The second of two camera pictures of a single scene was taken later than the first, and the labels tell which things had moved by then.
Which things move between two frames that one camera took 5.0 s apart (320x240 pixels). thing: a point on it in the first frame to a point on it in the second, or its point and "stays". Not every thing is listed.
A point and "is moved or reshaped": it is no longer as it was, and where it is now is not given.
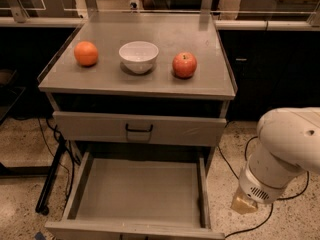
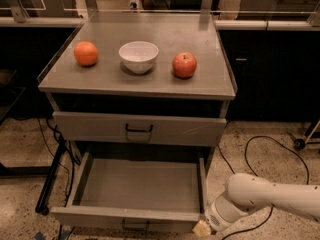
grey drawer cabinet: (141, 84) stays
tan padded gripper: (257, 188) to (214, 218)
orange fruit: (86, 53) stays
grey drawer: (137, 195) is moved or reshaped
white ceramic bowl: (138, 56) stays
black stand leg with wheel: (42, 205) stays
